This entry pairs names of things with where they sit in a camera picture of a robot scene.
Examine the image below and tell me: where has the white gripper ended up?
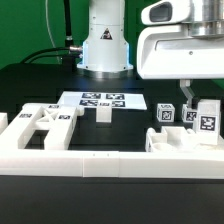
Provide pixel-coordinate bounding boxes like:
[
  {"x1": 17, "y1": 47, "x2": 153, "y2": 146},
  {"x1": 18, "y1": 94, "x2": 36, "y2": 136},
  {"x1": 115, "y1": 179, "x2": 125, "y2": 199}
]
[{"x1": 137, "y1": 0, "x2": 224, "y2": 109}]

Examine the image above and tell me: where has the white chair seat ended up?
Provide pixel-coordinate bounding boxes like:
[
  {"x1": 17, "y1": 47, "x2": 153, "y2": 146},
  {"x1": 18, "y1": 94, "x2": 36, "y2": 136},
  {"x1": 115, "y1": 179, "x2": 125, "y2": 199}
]
[{"x1": 145, "y1": 126, "x2": 224, "y2": 153}]

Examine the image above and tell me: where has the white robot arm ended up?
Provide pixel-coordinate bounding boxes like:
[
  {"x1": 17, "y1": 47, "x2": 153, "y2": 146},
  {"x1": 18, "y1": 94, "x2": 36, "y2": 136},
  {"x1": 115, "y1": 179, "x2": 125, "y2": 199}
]
[{"x1": 79, "y1": 0, "x2": 224, "y2": 106}]

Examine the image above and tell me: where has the white marker cube right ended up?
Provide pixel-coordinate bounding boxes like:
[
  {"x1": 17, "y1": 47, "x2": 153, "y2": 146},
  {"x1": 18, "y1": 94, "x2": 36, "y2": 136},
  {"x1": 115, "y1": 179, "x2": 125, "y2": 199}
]
[{"x1": 182, "y1": 104, "x2": 197, "y2": 123}]

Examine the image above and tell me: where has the white marker cube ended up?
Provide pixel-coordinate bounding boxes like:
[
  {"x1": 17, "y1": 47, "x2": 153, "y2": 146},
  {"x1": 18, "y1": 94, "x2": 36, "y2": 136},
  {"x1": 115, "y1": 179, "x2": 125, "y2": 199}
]
[
  {"x1": 182, "y1": 104, "x2": 197, "y2": 123},
  {"x1": 157, "y1": 103, "x2": 175, "y2": 122}
]

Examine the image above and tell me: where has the white marker cube left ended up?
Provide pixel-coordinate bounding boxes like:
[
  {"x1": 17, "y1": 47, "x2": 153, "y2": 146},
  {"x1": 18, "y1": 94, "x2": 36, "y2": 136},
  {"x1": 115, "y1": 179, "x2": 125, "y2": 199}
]
[{"x1": 157, "y1": 103, "x2": 175, "y2": 122}]

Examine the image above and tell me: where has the white block at left edge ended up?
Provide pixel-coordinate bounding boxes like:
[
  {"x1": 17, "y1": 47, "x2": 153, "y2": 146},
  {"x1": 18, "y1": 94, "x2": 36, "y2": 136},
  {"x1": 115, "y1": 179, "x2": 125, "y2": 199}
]
[{"x1": 0, "y1": 112, "x2": 8, "y2": 134}]

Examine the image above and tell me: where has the white U-shaped fence frame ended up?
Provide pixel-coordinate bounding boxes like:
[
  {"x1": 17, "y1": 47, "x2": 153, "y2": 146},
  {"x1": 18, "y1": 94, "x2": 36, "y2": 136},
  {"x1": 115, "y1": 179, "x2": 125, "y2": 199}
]
[{"x1": 0, "y1": 116, "x2": 224, "y2": 179}]

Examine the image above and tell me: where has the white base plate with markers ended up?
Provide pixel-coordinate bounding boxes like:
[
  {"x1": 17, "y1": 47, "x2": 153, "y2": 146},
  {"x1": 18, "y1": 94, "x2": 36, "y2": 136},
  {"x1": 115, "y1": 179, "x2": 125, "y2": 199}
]
[{"x1": 58, "y1": 91, "x2": 147, "y2": 110}]

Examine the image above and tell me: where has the black cable bundle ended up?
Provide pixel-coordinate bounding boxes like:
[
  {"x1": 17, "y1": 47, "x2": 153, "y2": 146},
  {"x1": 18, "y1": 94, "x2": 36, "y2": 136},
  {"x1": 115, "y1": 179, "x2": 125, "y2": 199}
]
[{"x1": 20, "y1": 0, "x2": 84, "y2": 64}]

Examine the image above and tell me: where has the white chair back frame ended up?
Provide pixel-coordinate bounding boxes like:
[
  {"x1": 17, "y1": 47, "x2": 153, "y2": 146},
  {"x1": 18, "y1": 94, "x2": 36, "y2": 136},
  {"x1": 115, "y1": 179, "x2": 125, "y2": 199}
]
[{"x1": 15, "y1": 103, "x2": 85, "y2": 150}]

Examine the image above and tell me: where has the thin white cable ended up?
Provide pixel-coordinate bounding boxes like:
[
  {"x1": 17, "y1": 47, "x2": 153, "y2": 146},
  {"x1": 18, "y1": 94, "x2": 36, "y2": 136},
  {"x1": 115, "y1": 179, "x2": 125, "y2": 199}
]
[{"x1": 45, "y1": 0, "x2": 63, "y2": 64}]

